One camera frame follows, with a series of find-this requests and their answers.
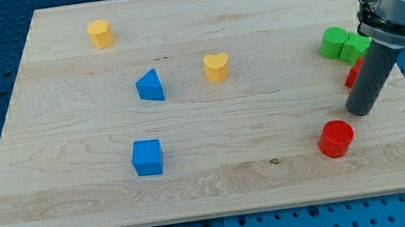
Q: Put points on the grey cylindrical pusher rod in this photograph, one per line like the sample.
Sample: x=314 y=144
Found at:
x=375 y=70

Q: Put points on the red star block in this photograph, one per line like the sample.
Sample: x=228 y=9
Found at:
x=353 y=73

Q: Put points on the green star block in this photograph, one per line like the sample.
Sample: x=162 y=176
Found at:
x=356 y=46

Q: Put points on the green cylinder block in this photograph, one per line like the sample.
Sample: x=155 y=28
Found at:
x=332 y=43

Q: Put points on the red cylinder block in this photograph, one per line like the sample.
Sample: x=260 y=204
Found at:
x=335 y=139

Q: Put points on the yellow heart block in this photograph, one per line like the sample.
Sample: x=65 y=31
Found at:
x=216 y=67

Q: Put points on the light wooden board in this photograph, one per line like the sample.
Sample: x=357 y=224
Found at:
x=247 y=144

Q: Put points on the blue triangle block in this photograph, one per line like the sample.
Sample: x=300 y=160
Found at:
x=149 y=87

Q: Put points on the blue cube block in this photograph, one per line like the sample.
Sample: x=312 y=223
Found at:
x=147 y=158

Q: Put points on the yellow hexagon block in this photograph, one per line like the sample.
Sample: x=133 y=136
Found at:
x=100 y=33

